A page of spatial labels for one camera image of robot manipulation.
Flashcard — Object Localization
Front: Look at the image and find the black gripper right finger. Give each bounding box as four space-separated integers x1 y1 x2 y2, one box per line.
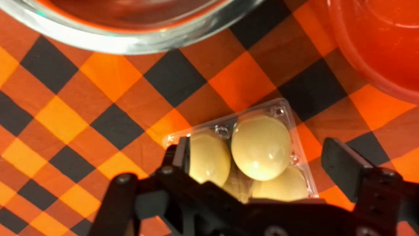
321 138 379 203

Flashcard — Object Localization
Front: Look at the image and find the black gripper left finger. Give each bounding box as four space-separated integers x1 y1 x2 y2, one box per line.
163 136 190 172

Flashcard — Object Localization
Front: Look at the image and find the cream egg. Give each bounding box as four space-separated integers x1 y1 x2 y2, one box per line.
231 115 292 181
252 167 309 202
189 131 231 186

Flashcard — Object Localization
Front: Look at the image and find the red plastic bowl near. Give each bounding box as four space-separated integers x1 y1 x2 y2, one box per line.
326 0 419 104

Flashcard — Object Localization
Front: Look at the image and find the silver metal bowl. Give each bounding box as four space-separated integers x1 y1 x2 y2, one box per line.
0 0 265 55

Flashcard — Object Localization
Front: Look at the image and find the red black checkered tablecloth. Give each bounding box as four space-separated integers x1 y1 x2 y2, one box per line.
0 0 419 236

